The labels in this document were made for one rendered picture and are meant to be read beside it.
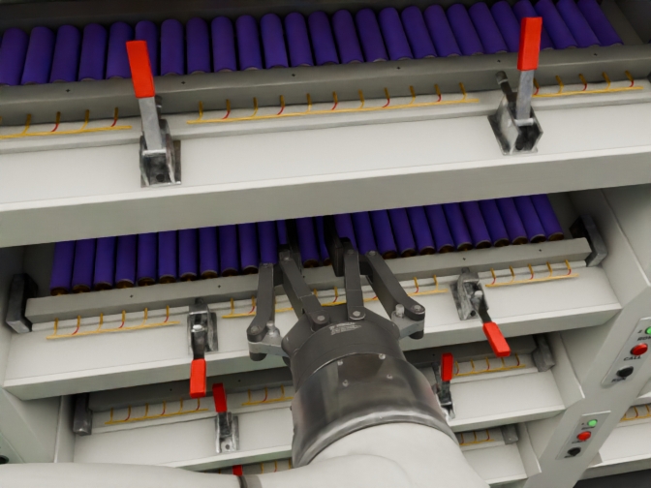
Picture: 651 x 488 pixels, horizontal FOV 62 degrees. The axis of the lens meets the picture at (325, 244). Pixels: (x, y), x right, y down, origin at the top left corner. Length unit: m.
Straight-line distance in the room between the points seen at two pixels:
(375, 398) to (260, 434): 0.42
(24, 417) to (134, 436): 0.15
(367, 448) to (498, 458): 0.67
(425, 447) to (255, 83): 0.28
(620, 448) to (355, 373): 0.75
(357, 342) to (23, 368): 0.35
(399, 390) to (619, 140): 0.28
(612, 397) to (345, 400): 0.55
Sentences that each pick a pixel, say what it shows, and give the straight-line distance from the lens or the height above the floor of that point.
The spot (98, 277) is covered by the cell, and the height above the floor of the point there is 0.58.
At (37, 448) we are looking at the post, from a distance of 0.67.
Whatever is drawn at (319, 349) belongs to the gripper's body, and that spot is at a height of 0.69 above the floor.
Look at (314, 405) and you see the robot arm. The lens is 0.30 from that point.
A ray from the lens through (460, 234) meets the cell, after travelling 0.59.
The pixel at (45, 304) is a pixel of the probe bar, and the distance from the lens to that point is 0.57.
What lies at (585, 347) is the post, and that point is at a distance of 0.71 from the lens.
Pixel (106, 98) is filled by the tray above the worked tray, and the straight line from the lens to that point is 0.44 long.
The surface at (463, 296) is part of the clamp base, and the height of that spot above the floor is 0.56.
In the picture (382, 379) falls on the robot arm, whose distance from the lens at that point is 0.30.
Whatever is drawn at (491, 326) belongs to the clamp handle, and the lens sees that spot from 0.53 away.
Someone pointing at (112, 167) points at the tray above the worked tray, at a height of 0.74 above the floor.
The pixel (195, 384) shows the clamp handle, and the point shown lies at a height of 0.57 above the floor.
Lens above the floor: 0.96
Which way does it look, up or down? 42 degrees down
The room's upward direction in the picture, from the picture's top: straight up
